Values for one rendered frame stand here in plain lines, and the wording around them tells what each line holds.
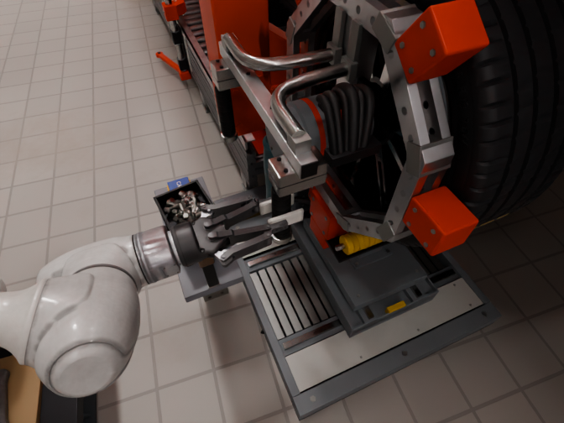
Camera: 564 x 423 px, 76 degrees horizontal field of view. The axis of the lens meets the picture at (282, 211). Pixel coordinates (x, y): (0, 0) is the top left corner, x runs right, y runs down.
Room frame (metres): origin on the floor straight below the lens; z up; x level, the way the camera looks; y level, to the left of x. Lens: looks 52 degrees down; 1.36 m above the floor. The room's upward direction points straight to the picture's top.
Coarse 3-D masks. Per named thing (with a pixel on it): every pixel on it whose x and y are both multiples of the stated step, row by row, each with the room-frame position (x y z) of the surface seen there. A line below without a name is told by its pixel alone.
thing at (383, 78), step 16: (320, 48) 0.92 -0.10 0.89; (320, 64) 0.91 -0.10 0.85; (384, 64) 0.71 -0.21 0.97; (336, 80) 0.89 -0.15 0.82; (384, 80) 0.69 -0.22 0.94; (384, 96) 0.75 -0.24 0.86; (448, 96) 0.52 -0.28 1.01; (384, 112) 0.74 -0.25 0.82; (448, 112) 0.50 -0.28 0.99; (384, 128) 0.71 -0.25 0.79; (400, 128) 0.61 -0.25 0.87; (384, 144) 0.65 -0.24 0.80; (400, 144) 0.62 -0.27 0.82; (368, 160) 0.78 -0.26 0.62; (384, 160) 0.64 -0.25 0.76; (400, 160) 0.59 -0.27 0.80; (352, 176) 0.72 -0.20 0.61; (368, 176) 0.72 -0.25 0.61; (384, 176) 0.62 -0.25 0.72; (368, 192) 0.66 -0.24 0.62; (384, 192) 0.60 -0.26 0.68; (384, 208) 0.57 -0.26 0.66
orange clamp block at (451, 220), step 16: (432, 192) 0.42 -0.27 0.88; (448, 192) 0.42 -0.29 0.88; (416, 208) 0.39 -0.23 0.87; (432, 208) 0.38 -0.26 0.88; (448, 208) 0.38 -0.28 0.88; (464, 208) 0.38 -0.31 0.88; (416, 224) 0.38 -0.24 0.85; (432, 224) 0.35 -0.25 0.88; (448, 224) 0.35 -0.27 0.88; (464, 224) 0.35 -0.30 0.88; (432, 240) 0.34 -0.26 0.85; (448, 240) 0.34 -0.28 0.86; (464, 240) 0.36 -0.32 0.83
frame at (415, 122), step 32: (320, 0) 0.76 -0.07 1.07; (352, 0) 0.66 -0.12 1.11; (384, 0) 0.65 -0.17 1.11; (288, 32) 0.89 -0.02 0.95; (384, 32) 0.56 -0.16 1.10; (416, 96) 0.49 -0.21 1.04; (416, 128) 0.45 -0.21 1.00; (448, 128) 0.46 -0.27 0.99; (416, 160) 0.43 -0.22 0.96; (448, 160) 0.43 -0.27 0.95; (320, 192) 0.68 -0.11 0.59; (416, 192) 0.42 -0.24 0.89; (352, 224) 0.53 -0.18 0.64; (384, 224) 0.44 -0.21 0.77
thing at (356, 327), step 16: (304, 240) 0.81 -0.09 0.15; (320, 256) 0.74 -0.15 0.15; (320, 272) 0.66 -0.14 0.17; (336, 288) 0.60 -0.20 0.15; (416, 288) 0.59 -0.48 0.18; (432, 288) 0.60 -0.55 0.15; (336, 304) 0.54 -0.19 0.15; (384, 304) 0.54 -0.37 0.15; (400, 304) 0.53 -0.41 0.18; (416, 304) 0.55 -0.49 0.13; (352, 320) 0.48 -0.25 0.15; (368, 320) 0.47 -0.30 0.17; (384, 320) 0.49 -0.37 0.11; (352, 336) 0.44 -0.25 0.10
